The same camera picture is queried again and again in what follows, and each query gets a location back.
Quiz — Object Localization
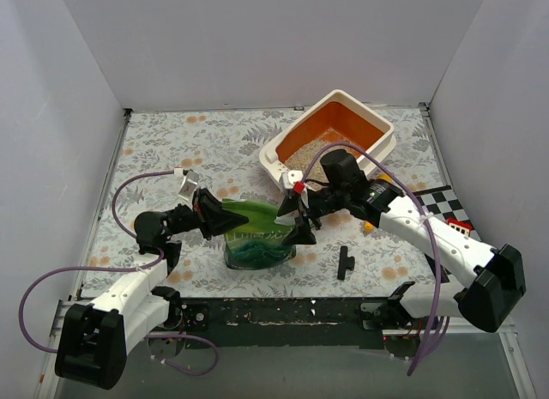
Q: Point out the green litter bag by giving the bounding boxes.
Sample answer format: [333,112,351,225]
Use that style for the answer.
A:
[222,199,297,270]

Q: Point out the black bag clip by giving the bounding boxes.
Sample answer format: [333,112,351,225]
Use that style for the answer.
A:
[337,245,355,281]

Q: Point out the yellow plastic scoop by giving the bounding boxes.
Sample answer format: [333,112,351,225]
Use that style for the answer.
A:
[365,178,395,227]

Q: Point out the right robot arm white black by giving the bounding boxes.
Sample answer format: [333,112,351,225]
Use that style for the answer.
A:
[278,148,526,333]

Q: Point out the cat litter granules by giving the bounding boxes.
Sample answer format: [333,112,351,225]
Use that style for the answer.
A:
[284,129,360,183]

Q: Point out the white orange litter box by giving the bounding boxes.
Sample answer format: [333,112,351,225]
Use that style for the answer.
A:
[259,90,396,184]

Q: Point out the floral table mat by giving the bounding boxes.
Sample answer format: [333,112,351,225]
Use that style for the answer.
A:
[81,109,434,299]

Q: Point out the checkerboard calibration board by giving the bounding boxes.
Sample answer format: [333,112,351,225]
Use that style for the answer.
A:
[411,184,481,284]

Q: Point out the red white small block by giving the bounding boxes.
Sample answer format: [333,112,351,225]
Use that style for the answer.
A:
[446,218,473,236]

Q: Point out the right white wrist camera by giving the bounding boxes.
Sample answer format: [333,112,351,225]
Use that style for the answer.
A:
[280,170,308,200]

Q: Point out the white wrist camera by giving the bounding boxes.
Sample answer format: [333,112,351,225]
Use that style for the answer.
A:
[280,170,308,200]
[173,167,199,208]

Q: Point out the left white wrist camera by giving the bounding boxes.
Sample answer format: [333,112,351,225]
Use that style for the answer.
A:
[173,167,199,208]

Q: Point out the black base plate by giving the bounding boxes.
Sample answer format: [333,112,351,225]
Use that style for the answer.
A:
[154,296,428,349]

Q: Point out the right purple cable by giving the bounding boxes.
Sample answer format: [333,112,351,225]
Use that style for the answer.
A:
[302,142,451,377]

